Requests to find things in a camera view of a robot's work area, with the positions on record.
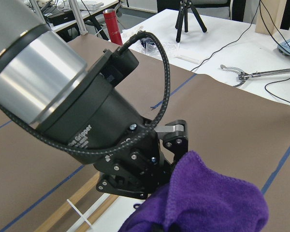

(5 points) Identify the black thin cable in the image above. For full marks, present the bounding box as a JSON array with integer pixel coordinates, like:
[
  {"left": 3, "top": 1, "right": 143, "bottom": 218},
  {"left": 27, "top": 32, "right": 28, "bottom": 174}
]
[{"left": 190, "top": 0, "right": 290, "bottom": 107}]

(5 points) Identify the black tripod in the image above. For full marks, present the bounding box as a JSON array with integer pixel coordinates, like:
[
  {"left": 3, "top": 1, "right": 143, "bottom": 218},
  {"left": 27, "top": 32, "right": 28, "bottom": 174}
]
[{"left": 175, "top": 0, "right": 207, "bottom": 43}]

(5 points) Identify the white towel rack with wooden bars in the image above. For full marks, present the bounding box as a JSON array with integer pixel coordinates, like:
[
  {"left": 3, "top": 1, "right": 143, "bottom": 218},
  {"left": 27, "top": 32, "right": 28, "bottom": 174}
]
[{"left": 35, "top": 174, "right": 143, "bottom": 232}]

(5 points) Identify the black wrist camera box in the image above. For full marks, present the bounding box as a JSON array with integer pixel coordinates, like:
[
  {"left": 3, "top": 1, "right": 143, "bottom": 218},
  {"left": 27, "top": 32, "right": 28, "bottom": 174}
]
[{"left": 101, "top": 49, "right": 139, "bottom": 87}]

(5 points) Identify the red thermos bottle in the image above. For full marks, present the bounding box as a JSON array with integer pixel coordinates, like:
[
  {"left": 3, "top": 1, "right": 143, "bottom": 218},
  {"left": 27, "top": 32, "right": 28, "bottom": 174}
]
[{"left": 103, "top": 9, "right": 123, "bottom": 45}]

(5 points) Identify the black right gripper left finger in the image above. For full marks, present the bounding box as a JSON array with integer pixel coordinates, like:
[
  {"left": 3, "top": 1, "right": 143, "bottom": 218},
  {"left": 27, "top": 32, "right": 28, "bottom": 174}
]
[{"left": 95, "top": 149, "right": 160, "bottom": 199}]

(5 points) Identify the metal reacher grabber tool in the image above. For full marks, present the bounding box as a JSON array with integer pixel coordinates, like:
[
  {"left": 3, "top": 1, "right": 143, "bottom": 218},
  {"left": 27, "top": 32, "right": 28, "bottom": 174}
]
[{"left": 220, "top": 64, "right": 290, "bottom": 87}]

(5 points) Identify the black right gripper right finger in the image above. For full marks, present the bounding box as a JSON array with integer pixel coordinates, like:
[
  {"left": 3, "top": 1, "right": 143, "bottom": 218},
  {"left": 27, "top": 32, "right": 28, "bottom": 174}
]
[{"left": 156, "top": 120, "right": 189, "bottom": 167}]

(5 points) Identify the black braided cable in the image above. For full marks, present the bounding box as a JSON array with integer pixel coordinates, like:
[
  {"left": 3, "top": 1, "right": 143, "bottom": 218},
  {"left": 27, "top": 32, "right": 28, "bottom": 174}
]
[{"left": 0, "top": 30, "right": 171, "bottom": 157}]

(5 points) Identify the purple microfibre towel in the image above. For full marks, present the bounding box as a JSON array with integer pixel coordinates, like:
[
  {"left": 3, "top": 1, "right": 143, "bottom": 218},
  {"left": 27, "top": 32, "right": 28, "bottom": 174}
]
[{"left": 120, "top": 151, "right": 269, "bottom": 232}]

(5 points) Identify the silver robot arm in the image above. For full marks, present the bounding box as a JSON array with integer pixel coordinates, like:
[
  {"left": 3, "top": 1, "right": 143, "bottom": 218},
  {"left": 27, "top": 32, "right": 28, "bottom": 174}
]
[{"left": 0, "top": 0, "right": 188, "bottom": 199}]

